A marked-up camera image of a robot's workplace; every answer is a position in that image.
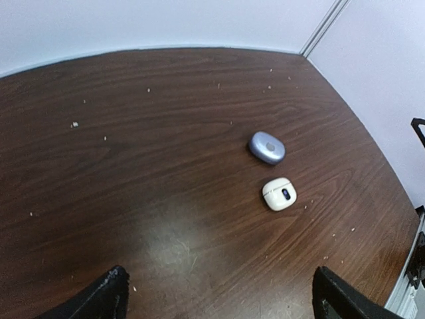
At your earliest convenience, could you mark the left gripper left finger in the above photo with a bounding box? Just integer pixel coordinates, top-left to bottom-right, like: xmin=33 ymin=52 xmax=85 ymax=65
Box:
xmin=37 ymin=265 xmax=129 ymax=318

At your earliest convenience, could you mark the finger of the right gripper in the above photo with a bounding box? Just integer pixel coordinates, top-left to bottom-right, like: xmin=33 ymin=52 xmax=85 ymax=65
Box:
xmin=410 ymin=118 xmax=425 ymax=146

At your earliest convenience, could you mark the cream white charging case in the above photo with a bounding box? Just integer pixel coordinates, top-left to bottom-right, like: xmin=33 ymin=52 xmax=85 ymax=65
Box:
xmin=262 ymin=177 xmax=298 ymax=211

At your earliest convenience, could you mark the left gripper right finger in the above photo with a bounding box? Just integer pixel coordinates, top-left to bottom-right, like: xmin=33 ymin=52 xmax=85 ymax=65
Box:
xmin=312 ymin=266 xmax=397 ymax=318

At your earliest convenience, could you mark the right aluminium frame post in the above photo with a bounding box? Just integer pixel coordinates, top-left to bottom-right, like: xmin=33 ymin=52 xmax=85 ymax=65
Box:
xmin=299 ymin=0 xmax=350 ymax=58

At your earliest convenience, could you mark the lavender earbud charging case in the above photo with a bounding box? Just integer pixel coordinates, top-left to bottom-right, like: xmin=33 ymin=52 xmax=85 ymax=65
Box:
xmin=248 ymin=131 xmax=286 ymax=165

